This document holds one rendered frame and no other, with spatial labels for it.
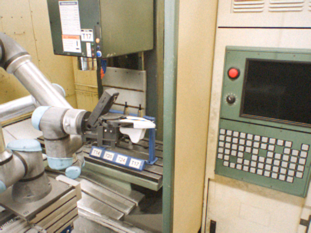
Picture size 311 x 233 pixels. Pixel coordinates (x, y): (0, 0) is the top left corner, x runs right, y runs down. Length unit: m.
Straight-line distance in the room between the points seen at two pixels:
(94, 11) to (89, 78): 1.63
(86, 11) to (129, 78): 0.84
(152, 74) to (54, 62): 1.31
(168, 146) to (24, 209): 0.60
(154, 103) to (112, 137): 1.72
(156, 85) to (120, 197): 1.03
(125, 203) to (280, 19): 1.35
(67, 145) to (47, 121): 0.10
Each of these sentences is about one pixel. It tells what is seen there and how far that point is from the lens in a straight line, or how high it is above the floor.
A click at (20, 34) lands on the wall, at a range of 3.03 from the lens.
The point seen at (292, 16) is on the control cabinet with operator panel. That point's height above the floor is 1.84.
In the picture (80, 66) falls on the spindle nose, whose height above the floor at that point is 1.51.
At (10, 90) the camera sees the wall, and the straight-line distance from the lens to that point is 2.98.
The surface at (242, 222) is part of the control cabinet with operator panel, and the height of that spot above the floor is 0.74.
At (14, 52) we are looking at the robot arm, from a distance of 1.02.
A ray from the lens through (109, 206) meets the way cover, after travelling 1.85.
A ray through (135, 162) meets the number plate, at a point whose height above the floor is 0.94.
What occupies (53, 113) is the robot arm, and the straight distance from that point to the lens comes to 0.81.
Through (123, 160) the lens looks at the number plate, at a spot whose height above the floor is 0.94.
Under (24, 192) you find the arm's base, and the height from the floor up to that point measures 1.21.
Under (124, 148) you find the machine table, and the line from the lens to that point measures 2.11.
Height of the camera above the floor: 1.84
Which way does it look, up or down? 20 degrees down
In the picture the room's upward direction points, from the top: straight up
